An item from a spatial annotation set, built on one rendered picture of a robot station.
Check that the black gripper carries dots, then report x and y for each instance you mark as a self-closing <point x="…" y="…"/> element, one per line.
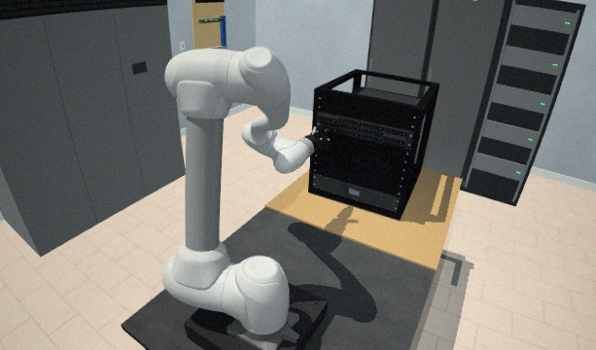
<point x="313" y="136"/>

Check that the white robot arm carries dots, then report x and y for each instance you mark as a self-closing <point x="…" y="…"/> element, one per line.
<point x="206" y="83"/>

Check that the tan wooden board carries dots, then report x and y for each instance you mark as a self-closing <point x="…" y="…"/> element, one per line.
<point x="418" y="237"/>

